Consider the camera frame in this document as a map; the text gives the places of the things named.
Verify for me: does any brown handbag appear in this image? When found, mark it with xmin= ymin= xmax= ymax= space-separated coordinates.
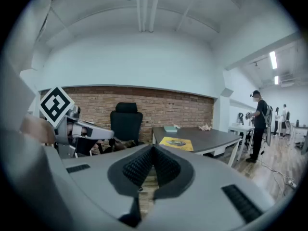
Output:
xmin=109 ymin=138 xmax=138 ymax=153

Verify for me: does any white floor cable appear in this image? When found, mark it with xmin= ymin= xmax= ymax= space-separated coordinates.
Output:
xmin=257 ymin=150 xmax=297 ymax=197

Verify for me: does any person's left forearm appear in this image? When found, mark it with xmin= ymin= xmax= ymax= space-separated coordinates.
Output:
xmin=20 ymin=116 xmax=57 ymax=145

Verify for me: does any dark table with white legs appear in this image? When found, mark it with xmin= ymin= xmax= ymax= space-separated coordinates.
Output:
xmin=152 ymin=126 xmax=243 ymax=168

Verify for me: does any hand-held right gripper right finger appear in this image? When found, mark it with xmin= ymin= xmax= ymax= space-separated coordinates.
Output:
xmin=141 ymin=144 xmax=276 ymax=231

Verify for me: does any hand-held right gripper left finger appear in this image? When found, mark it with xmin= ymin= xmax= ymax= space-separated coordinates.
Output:
xmin=44 ymin=143 xmax=155 ymax=231

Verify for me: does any yellow ThinkPad box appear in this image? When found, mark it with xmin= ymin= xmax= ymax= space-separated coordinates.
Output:
xmin=158 ymin=136 xmax=194 ymax=152

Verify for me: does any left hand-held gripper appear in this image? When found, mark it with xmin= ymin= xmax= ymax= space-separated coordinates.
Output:
xmin=39 ymin=86 xmax=115 ymax=159

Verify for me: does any black office chair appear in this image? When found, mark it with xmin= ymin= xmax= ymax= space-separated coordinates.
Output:
xmin=74 ymin=102 xmax=145 ymax=156

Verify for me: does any white desk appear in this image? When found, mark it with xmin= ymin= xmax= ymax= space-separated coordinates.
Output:
xmin=228 ymin=125 xmax=255 ymax=154

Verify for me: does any person's white shirt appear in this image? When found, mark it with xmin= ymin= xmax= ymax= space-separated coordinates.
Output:
xmin=0 ymin=0 xmax=76 ymax=231

